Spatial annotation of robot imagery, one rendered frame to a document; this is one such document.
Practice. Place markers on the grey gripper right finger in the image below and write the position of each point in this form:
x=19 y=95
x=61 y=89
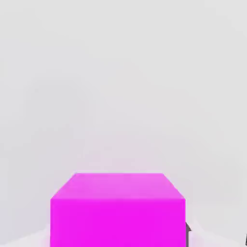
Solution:
x=188 y=237

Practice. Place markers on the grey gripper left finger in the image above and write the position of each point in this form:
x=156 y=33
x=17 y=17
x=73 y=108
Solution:
x=38 y=241

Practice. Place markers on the small magenta cube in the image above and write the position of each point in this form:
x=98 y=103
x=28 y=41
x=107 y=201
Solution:
x=117 y=216

